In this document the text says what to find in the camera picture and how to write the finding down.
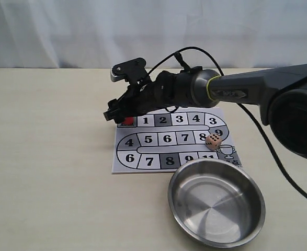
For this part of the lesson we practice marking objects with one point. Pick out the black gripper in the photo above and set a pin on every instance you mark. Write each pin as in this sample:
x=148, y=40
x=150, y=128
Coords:
x=167, y=90

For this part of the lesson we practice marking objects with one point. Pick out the red cylinder game piece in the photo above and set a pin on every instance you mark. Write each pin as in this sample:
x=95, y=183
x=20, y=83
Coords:
x=128, y=120

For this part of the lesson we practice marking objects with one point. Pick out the wooden die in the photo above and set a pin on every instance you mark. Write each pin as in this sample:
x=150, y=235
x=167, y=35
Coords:
x=213, y=141

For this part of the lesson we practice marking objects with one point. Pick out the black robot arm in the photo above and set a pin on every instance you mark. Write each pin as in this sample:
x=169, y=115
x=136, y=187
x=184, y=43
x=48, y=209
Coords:
x=280, y=93

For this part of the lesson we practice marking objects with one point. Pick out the white paper game board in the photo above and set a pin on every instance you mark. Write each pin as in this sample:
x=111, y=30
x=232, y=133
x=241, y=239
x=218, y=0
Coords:
x=161, y=141

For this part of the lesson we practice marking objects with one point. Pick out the white backdrop curtain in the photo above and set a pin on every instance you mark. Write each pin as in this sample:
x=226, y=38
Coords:
x=99, y=34

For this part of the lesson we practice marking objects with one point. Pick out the stainless steel bowl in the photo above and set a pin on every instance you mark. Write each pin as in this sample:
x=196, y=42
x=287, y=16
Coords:
x=216, y=203

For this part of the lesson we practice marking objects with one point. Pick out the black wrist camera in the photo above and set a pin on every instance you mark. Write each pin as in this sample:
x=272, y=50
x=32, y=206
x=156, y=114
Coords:
x=130, y=71

